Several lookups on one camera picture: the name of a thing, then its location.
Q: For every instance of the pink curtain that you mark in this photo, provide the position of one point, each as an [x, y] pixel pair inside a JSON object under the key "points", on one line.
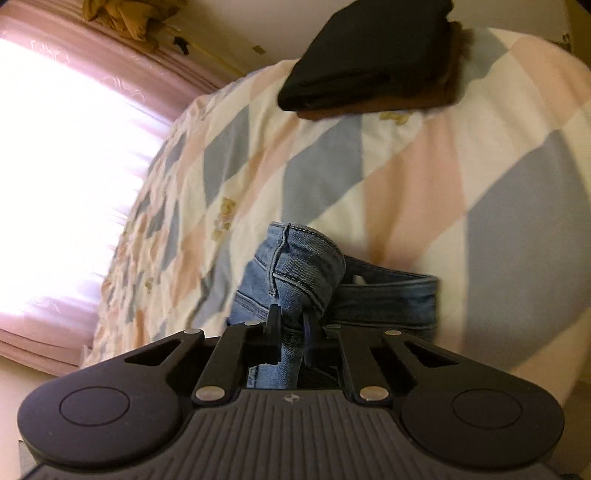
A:
{"points": [[60, 207]]}

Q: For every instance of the blue denim jeans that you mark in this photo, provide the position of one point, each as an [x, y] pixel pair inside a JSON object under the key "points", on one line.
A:
{"points": [[300, 272]]}

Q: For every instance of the tan hanging cloth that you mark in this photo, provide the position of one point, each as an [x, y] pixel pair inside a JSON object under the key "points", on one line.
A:
{"points": [[124, 18]]}

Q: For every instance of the brown folded garment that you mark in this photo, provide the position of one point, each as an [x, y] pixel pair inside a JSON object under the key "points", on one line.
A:
{"points": [[455, 69]]}

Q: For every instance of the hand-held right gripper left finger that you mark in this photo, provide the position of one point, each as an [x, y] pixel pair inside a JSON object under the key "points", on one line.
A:
{"points": [[275, 334]]}

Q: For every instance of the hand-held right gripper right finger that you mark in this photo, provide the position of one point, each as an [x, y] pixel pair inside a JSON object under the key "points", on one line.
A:
{"points": [[308, 340]]}

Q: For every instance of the pastel diamond patchwork quilt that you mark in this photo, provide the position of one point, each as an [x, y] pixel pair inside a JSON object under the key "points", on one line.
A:
{"points": [[369, 175]]}

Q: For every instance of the black folded garment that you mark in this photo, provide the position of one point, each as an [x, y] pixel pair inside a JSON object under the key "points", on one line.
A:
{"points": [[369, 50]]}

